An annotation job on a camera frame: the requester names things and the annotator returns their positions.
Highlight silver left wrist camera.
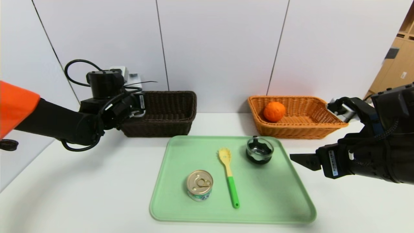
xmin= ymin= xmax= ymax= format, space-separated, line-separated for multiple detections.
xmin=109 ymin=66 xmax=142 ymax=85

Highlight yellow spoon green handle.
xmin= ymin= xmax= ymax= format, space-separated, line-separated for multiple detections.
xmin=218 ymin=148 xmax=240 ymax=209

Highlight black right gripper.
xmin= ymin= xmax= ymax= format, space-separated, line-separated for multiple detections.
xmin=289 ymin=137 xmax=384 ymax=179

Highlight orange fruit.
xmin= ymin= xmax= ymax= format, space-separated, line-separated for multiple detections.
xmin=263 ymin=102 xmax=286 ymax=123

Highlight dark brown wicker basket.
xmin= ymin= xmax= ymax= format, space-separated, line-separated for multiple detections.
xmin=120 ymin=91 xmax=197 ymax=138

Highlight gold lid tin can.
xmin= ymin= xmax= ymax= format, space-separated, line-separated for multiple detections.
xmin=187 ymin=170 xmax=214 ymax=202

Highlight glass bowl black insert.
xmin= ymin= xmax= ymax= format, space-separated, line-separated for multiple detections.
xmin=246 ymin=136 xmax=274 ymax=165

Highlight orange wicker basket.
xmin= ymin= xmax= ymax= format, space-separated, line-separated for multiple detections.
xmin=248 ymin=95 xmax=349 ymax=139

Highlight black left camera cable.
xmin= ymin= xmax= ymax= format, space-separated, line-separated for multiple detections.
xmin=64 ymin=59 xmax=104 ymax=88

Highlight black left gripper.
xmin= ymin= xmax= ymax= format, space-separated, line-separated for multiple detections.
xmin=113 ymin=92 xmax=146 ymax=117

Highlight light green plastic tray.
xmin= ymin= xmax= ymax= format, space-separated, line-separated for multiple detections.
xmin=149 ymin=135 xmax=317 ymax=224

